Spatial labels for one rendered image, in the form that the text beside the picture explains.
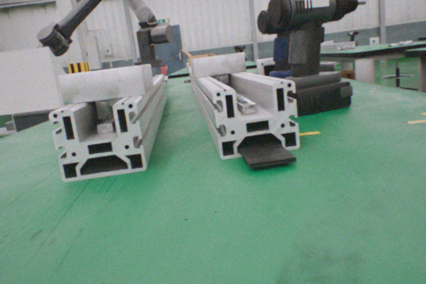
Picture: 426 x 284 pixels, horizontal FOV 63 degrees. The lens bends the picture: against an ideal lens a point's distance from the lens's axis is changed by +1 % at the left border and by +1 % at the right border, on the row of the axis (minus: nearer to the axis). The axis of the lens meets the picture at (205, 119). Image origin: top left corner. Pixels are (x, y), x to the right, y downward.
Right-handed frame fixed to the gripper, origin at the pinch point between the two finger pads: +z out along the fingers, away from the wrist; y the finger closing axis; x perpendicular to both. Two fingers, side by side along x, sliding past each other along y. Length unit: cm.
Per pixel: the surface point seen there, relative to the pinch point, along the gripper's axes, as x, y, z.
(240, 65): -53, 24, -5
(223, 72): -53, 20, -4
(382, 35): 1005, 686, -2
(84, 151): -85, -1, 1
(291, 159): -91, 21, 4
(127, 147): -85, 3, 2
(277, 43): -41, 35, -9
